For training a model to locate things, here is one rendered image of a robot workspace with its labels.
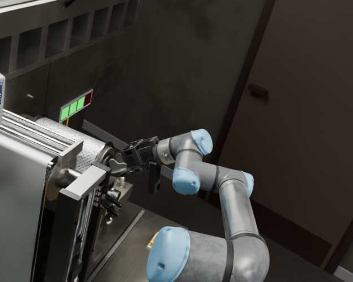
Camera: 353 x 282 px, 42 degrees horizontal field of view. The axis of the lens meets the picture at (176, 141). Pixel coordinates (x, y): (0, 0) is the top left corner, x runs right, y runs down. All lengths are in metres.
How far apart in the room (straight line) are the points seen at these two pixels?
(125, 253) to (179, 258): 0.84
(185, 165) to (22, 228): 0.46
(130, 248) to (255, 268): 0.87
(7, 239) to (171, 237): 0.58
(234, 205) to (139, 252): 0.68
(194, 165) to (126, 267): 0.56
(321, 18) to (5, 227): 2.23
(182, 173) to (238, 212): 0.22
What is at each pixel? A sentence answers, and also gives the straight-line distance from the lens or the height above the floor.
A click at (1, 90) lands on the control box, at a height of 1.69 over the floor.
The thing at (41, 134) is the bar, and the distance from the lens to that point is 1.20.
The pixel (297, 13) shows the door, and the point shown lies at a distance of 3.01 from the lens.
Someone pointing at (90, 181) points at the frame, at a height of 1.44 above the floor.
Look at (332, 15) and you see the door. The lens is 2.96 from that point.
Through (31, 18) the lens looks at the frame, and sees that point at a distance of 1.50.
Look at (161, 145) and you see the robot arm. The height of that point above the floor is 1.41.
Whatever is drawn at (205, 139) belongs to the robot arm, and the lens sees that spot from 1.31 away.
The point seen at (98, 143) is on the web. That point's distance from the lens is 1.48.
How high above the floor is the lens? 2.08
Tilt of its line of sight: 29 degrees down
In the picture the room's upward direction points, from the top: 17 degrees clockwise
